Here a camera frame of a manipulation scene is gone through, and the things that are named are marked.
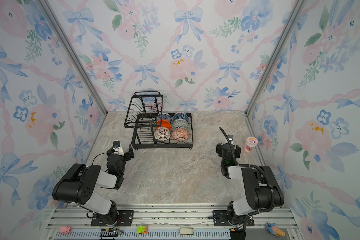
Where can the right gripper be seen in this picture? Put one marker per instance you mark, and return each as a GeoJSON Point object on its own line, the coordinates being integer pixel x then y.
{"type": "Point", "coordinates": [220, 149]}

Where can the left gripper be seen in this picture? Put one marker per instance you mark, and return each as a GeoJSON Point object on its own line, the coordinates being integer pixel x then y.
{"type": "Point", "coordinates": [126, 155]}

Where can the black wire dish rack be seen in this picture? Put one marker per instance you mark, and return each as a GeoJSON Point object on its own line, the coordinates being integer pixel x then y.
{"type": "Point", "coordinates": [155, 128]}

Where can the white brown lattice bowl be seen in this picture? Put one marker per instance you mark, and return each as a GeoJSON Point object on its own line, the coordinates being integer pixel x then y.
{"type": "Point", "coordinates": [162, 134]}

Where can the orange plastic bowl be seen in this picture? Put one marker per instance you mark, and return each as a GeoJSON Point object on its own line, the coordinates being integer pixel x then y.
{"type": "Point", "coordinates": [164, 123]}

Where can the red patterned bowl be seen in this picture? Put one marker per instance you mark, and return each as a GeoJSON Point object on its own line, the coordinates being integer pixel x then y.
{"type": "Point", "coordinates": [180, 134]}

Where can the blue floral bowl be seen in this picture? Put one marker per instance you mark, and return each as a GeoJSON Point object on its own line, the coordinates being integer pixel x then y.
{"type": "Point", "coordinates": [164, 116]}

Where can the green patterned bowl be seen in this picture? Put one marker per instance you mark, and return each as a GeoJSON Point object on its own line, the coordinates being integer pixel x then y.
{"type": "Point", "coordinates": [180, 123]}

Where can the blue triangle pattern bowl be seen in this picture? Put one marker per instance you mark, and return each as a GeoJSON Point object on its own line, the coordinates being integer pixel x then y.
{"type": "Point", "coordinates": [180, 116]}

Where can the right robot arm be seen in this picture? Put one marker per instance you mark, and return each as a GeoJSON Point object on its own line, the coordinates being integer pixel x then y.
{"type": "Point", "coordinates": [262, 192]}

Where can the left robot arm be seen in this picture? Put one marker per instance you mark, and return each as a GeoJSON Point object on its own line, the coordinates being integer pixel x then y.
{"type": "Point", "coordinates": [79, 183]}

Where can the pink yogurt cup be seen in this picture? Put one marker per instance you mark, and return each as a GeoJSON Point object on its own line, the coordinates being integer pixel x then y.
{"type": "Point", "coordinates": [250, 143]}

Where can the green orange small block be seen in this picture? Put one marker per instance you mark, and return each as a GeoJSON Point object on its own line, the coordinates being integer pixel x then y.
{"type": "Point", "coordinates": [142, 229]}

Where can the white small eraser block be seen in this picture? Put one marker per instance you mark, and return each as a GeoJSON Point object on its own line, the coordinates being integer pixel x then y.
{"type": "Point", "coordinates": [186, 231]}

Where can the ice cream cone toy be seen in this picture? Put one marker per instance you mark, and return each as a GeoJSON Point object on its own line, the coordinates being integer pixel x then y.
{"type": "Point", "coordinates": [274, 230]}

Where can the pink toy pig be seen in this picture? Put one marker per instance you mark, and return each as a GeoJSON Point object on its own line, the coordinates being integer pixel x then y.
{"type": "Point", "coordinates": [65, 230]}

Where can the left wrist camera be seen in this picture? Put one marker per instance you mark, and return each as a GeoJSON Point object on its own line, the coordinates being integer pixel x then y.
{"type": "Point", "coordinates": [117, 148]}

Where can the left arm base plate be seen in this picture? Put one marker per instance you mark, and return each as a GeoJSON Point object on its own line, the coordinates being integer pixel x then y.
{"type": "Point", "coordinates": [121, 218]}

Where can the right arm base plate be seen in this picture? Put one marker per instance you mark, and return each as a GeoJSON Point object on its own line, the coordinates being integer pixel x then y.
{"type": "Point", "coordinates": [224, 218]}

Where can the aluminium front rail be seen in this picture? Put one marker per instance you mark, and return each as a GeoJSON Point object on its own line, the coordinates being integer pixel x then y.
{"type": "Point", "coordinates": [164, 222]}

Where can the aluminium corner post right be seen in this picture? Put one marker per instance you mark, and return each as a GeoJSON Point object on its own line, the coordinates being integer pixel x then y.
{"type": "Point", "coordinates": [287, 31]}

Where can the aluminium corner post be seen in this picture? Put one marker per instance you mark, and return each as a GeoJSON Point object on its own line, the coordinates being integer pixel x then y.
{"type": "Point", "coordinates": [58, 29]}
{"type": "Point", "coordinates": [287, 31]}

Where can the aluminium corner post left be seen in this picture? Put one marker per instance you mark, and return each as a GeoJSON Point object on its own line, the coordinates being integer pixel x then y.
{"type": "Point", "coordinates": [58, 29]}

